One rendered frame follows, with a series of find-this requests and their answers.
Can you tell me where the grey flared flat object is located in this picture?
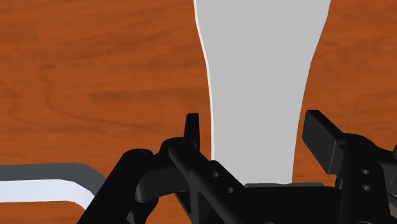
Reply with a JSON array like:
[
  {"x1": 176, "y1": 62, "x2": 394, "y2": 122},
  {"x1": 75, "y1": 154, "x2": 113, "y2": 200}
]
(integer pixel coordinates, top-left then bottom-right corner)
[{"x1": 193, "y1": 0, "x2": 332, "y2": 186}]

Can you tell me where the white slab with grey edge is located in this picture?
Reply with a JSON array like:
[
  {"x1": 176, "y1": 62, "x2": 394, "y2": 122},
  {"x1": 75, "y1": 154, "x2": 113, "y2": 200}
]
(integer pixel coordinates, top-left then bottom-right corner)
[{"x1": 0, "y1": 162, "x2": 108, "y2": 211}]

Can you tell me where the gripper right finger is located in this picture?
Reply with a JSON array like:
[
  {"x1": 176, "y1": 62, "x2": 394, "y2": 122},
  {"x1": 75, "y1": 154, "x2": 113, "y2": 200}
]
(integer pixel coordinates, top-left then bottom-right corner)
[{"x1": 302, "y1": 109, "x2": 397, "y2": 224}]

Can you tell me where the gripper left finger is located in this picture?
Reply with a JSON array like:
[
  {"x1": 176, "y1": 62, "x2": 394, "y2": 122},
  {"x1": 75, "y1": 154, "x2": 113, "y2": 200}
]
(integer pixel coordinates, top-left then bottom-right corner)
[{"x1": 76, "y1": 113, "x2": 249, "y2": 224}]

